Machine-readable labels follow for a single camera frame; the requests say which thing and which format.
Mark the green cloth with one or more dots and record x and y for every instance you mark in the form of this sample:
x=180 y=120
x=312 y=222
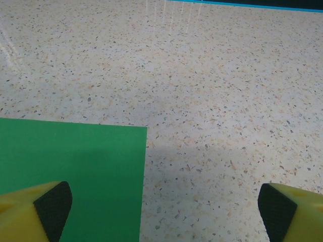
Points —
x=88 y=156

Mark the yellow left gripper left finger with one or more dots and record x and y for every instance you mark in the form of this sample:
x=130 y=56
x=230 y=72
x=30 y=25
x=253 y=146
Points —
x=22 y=214

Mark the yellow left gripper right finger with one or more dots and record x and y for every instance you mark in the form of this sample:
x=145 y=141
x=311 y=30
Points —
x=302 y=216

